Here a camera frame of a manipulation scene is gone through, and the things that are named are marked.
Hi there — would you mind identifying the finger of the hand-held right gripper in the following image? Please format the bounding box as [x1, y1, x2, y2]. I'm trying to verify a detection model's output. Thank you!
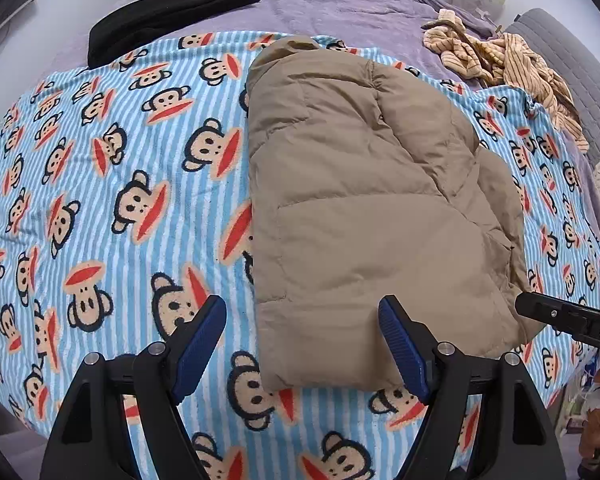
[515, 291, 588, 333]

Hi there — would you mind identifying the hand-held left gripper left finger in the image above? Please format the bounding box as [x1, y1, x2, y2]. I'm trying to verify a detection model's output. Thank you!
[40, 294, 228, 480]

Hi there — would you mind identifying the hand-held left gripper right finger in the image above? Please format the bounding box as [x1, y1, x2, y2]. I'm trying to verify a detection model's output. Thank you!
[377, 294, 566, 480]

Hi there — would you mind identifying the tan puffer jacket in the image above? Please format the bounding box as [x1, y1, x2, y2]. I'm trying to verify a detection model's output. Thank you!
[245, 34, 546, 393]

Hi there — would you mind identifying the person's right hand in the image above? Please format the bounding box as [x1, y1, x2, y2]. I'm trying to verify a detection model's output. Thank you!
[580, 365, 600, 461]

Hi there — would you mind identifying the blue striped monkey print blanket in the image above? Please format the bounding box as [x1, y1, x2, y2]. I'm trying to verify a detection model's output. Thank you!
[0, 30, 600, 480]

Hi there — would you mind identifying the grey padded headboard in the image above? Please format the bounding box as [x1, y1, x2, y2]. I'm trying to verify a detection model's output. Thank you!
[502, 7, 600, 171]

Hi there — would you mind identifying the yellow striped plush garment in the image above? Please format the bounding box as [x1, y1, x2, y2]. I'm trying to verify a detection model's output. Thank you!
[421, 9, 591, 153]

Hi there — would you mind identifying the black folded garment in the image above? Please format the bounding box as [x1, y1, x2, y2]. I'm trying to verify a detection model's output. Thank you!
[87, 0, 263, 69]

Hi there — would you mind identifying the purple bed blanket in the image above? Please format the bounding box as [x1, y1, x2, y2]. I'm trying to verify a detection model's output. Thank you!
[45, 0, 600, 241]

